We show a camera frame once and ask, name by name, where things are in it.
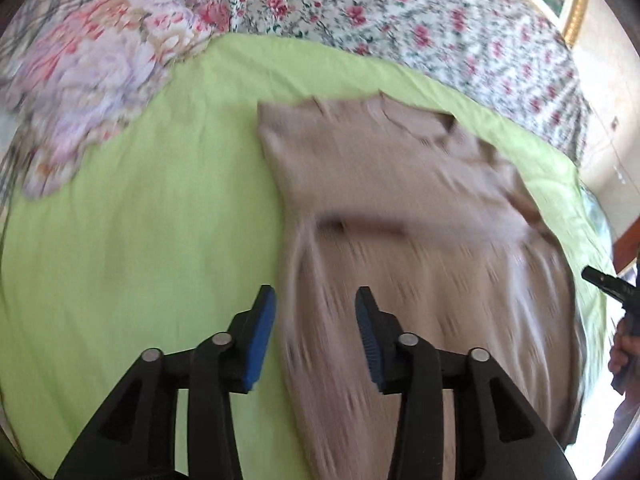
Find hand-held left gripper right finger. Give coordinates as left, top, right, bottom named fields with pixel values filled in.
left=354, top=286, right=580, bottom=480

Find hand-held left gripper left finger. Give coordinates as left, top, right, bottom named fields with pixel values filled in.
left=54, top=284, right=277, bottom=480

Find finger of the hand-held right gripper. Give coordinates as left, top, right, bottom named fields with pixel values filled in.
left=581, top=266, right=640, bottom=306

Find beige knit dress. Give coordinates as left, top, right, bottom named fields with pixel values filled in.
left=256, top=91, right=586, bottom=480

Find person's right hand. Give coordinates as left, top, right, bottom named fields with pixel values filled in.
left=607, top=317, right=640, bottom=397

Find light green bed sheet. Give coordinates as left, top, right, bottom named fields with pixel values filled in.
left=0, top=34, right=615, bottom=480

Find pastel flower print pillow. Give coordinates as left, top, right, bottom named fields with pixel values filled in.
left=0, top=0, right=232, bottom=200

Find floral quilt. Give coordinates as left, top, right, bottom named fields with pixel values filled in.
left=177, top=0, right=591, bottom=168

